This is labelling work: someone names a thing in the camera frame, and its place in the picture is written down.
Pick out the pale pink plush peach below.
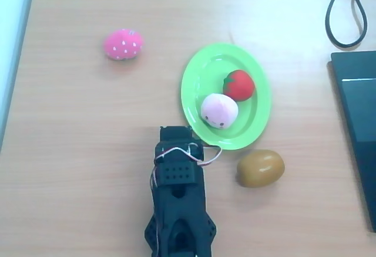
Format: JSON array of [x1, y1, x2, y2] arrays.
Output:
[[200, 93, 239, 130]]

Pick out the green plastic plate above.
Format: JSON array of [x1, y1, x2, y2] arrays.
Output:
[[180, 42, 272, 151]]

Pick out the red toy strawberry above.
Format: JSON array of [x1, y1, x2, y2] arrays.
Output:
[[222, 69, 255, 103]]

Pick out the brown toy kiwi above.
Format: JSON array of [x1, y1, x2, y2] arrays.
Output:
[[236, 149, 286, 188]]

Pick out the pink plush strawberry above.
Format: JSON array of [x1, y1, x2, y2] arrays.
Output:
[[102, 28, 145, 62]]

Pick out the black laptop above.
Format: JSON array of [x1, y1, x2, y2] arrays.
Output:
[[327, 50, 376, 234]]

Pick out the white and red servo wire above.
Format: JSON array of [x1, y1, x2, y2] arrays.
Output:
[[149, 141, 223, 195]]

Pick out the black looped cable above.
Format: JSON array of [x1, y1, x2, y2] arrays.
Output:
[[324, 0, 376, 50]]

